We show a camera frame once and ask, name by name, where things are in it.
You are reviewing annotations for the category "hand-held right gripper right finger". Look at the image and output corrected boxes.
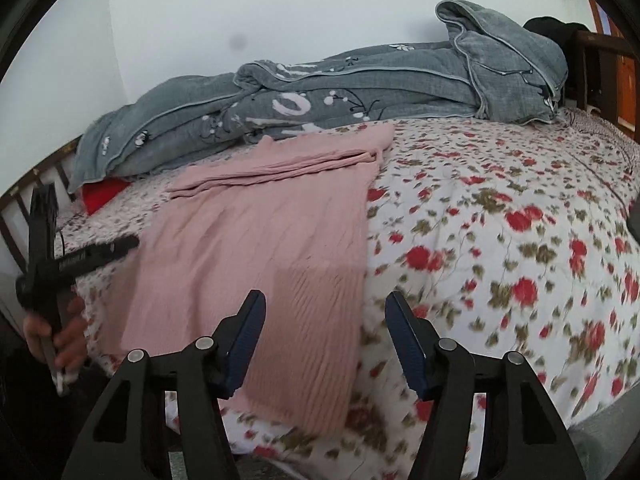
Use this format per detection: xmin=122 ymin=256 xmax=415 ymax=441
xmin=385 ymin=290 xmax=586 ymax=480

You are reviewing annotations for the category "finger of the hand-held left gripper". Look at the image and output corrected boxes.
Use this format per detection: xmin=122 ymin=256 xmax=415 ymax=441
xmin=57 ymin=234 xmax=140 ymax=276
xmin=29 ymin=183 xmax=61 ymax=266

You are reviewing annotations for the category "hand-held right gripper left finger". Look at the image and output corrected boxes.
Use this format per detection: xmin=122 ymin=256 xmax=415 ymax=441
xmin=75 ymin=289 xmax=267 ymax=480

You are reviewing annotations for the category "pink knit sweater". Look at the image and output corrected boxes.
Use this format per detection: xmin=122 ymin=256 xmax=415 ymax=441
xmin=97 ymin=124 xmax=397 ymax=436

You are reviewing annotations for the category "person's left hand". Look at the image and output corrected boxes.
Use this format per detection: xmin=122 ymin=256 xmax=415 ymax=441
xmin=22 ymin=297 xmax=90 ymax=382

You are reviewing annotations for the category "red cloth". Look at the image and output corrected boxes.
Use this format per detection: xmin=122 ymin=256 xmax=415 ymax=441
xmin=81 ymin=178 xmax=133 ymax=216

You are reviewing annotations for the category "floral bed sheet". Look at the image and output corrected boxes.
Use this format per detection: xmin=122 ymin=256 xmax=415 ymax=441
xmin=55 ymin=107 xmax=640 ymax=478

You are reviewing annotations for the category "grey floral blanket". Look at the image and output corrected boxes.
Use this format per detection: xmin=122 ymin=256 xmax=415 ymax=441
xmin=67 ymin=0 xmax=568 ymax=193

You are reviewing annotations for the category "wooden bed headboard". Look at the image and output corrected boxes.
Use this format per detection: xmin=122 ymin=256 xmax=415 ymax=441
xmin=565 ymin=30 xmax=640 ymax=138

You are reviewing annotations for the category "black cloth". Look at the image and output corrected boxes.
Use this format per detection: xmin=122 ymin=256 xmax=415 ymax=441
xmin=522 ymin=16 xmax=592 ymax=53

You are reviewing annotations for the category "orange wooden door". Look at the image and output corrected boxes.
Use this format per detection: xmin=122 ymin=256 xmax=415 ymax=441
xmin=586 ymin=0 xmax=640 ymax=128

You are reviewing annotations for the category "wooden bed rail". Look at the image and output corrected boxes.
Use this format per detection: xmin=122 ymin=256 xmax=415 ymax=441
xmin=0 ymin=135 xmax=83 ymax=273

